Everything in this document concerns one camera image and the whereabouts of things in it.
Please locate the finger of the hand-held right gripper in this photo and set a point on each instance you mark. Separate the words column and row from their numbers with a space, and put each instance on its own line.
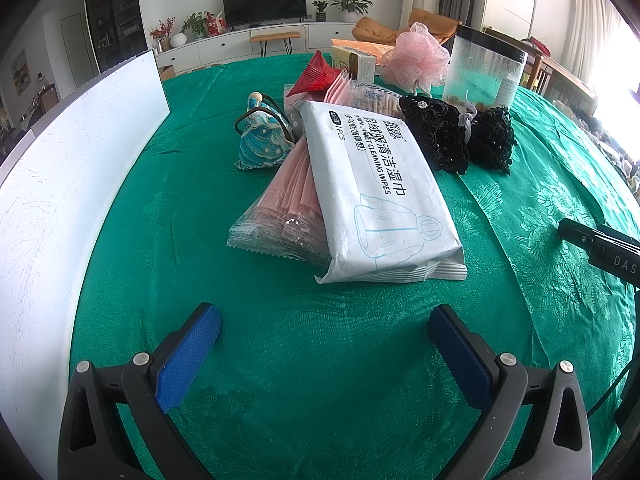
column 575, row 232

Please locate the blue wave-pattern sachet pouch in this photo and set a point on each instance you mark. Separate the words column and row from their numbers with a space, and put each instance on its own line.
column 262, row 142

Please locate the clear jar with black lid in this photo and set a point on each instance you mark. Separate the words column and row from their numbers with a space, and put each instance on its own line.
column 475, row 75

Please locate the red cloth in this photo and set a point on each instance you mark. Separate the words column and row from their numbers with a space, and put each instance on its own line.
column 540, row 46

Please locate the bushy potted plant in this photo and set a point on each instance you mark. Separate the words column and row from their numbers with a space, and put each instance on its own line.
column 195, row 24

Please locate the orange lounge chair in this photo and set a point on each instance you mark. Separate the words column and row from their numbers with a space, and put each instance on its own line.
column 375, row 30

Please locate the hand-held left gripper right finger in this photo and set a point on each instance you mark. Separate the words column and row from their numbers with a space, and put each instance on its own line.
column 460, row 355

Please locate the clear-wrapped pink packet bundle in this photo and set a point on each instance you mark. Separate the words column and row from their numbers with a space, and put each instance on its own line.
column 336, row 91
column 290, row 200

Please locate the green patterned tablecloth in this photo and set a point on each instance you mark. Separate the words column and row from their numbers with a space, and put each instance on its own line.
column 280, row 385

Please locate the framed wall picture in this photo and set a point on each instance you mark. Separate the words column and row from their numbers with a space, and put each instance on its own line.
column 19, row 72

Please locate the round white vase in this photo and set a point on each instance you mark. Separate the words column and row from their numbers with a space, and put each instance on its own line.
column 178, row 40

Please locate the red flower arrangement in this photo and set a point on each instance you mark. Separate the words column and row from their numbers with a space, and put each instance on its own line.
column 161, row 32

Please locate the cardboard box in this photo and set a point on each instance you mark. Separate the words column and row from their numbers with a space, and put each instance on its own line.
column 166, row 73

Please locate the dark display cabinet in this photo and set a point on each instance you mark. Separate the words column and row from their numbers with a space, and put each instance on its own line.
column 112, row 15

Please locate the sheer window curtain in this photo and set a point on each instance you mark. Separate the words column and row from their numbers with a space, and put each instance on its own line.
column 597, row 20

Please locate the black television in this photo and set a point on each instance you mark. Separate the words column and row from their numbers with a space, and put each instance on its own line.
column 265, row 2

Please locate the small potted green plant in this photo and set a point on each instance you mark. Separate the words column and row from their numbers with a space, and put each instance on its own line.
column 320, row 9

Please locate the white television cabinet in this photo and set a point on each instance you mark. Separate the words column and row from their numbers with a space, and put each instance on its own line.
column 225, row 45

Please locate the white board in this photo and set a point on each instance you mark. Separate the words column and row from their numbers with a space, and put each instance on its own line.
column 65, row 200

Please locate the white door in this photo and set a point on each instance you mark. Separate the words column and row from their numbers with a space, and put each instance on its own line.
column 78, row 47

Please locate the pink mesh bath loofah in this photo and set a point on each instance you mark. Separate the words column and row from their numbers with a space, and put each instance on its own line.
column 415, row 57

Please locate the red gift bag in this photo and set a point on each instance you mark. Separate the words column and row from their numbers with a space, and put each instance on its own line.
column 216, row 25

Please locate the cream tissue box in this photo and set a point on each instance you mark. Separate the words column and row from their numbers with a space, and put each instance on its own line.
column 357, row 62

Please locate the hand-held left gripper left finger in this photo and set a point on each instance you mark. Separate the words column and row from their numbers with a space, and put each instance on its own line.
column 187, row 355

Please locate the large potted green plant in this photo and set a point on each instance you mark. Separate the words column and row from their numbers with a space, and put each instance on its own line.
column 351, row 2

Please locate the wooden bench with metal legs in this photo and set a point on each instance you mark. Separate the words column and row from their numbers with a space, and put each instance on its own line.
column 275, row 36

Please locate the black lace fabric piece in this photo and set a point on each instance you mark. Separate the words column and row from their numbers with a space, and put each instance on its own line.
column 440, row 135
column 492, row 140

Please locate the orange book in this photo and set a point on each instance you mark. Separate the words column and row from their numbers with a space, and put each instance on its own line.
column 372, row 47

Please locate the red foil packet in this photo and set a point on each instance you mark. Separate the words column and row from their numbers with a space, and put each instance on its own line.
column 315, row 77

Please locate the white wet wipes pack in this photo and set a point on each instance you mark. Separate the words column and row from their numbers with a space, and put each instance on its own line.
column 380, row 185

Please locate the dark wooden chair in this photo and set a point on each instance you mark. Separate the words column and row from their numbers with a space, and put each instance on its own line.
column 555, row 77

